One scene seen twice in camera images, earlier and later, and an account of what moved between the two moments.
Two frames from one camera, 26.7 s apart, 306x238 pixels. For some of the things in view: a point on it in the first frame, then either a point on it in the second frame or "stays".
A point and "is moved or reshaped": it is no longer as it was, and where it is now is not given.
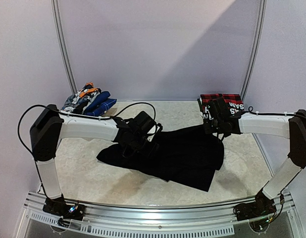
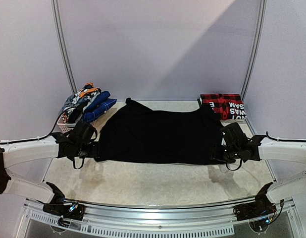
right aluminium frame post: x=256 y=50 stays
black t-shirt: x=189 y=155 is moved or reshaped
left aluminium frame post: x=57 y=21 stays
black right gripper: x=216 y=109 to x=218 y=150
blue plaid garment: x=100 y=105 stays
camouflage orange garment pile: x=76 y=103 stays
